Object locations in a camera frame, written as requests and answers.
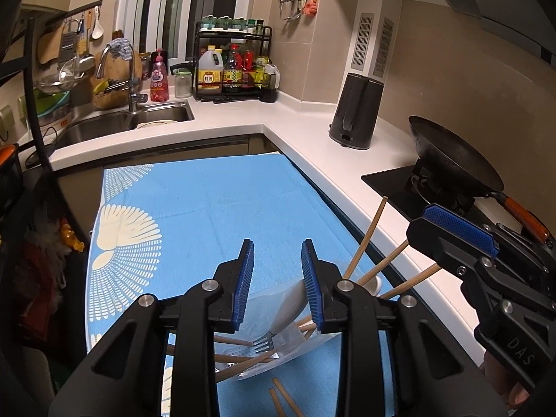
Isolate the wooden chopstick from spoon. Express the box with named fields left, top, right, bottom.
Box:
left=357, top=240, right=409, bottom=285
left=216, top=350, right=275, bottom=383
left=214, top=334, right=254, bottom=347
left=380, top=263, right=441, bottom=299

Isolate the white handled fork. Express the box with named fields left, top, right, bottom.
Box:
left=253, top=323, right=305, bottom=355

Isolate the clear plastic utensil holder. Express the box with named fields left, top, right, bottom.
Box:
left=216, top=279, right=339, bottom=382

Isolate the chrome kitchen faucet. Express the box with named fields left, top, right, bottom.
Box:
left=91, top=38, right=148, bottom=114

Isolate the black wok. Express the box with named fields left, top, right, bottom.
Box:
left=408, top=115, right=554, bottom=245

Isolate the black gas stove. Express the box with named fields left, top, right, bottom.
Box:
left=361, top=160, right=522, bottom=232

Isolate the blue patterned table mat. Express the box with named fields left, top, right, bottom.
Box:
left=86, top=154, right=359, bottom=416

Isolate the black electric kettle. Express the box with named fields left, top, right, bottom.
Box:
left=329, top=73, right=384, bottom=150

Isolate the stainless steel sink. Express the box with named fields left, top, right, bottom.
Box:
left=55, top=102, right=194, bottom=149

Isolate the pink dish soap bottle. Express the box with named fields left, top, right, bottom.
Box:
left=150, top=49, right=170, bottom=103

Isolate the black spice rack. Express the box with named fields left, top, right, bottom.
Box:
left=192, top=16, right=281, bottom=103

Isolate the glass jar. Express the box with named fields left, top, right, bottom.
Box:
left=174, top=69, right=192, bottom=99

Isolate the wooden cutting board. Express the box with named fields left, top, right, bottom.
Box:
left=90, top=52, right=142, bottom=110

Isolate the yellow oil jug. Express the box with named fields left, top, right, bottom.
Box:
left=198, top=45, right=223, bottom=94

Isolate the black shelving unit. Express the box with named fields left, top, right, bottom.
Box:
left=1, top=17, right=53, bottom=173

